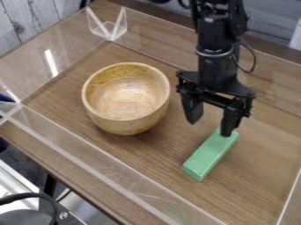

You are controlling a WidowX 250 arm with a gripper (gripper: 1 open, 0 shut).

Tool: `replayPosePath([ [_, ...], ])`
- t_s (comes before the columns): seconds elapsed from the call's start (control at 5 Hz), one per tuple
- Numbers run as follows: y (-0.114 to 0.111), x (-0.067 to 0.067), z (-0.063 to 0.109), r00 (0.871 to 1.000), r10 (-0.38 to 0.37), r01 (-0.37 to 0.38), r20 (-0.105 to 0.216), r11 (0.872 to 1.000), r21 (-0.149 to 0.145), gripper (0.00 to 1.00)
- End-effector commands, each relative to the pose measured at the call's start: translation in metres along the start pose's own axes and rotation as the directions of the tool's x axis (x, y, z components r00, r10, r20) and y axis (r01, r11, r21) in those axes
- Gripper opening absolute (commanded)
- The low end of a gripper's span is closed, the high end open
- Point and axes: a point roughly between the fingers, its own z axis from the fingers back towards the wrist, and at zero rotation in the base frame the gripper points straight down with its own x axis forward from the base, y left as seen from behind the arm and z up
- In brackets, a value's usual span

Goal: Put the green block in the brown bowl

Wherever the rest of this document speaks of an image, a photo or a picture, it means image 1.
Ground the brown wooden bowl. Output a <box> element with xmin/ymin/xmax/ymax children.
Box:
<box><xmin>82</xmin><ymin>62</ymin><xmax>170</xmax><ymax>135</ymax></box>

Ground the green rectangular block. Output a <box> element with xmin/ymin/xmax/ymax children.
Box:
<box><xmin>182</xmin><ymin>129</ymin><xmax>240</xmax><ymax>182</ymax></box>

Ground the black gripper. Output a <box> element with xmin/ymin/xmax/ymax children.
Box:
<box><xmin>177</xmin><ymin>47</ymin><xmax>257</xmax><ymax>137</ymax></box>

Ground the black table leg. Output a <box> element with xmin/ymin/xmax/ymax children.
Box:
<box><xmin>45</xmin><ymin>175</ymin><xmax>58</xmax><ymax>197</ymax></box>

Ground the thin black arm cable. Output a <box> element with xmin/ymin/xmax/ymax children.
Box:
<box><xmin>233</xmin><ymin>36</ymin><xmax>257</xmax><ymax>74</ymax></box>

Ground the clear acrylic enclosure wall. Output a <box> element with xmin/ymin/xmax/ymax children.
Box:
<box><xmin>0</xmin><ymin>2</ymin><xmax>301</xmax><ymax>225</ymax></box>

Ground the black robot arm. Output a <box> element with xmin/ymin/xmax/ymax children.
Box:
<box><xmin>177</xmin><ymin>0</ymin><xmax>257</xmax><ymax>137</ymax></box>

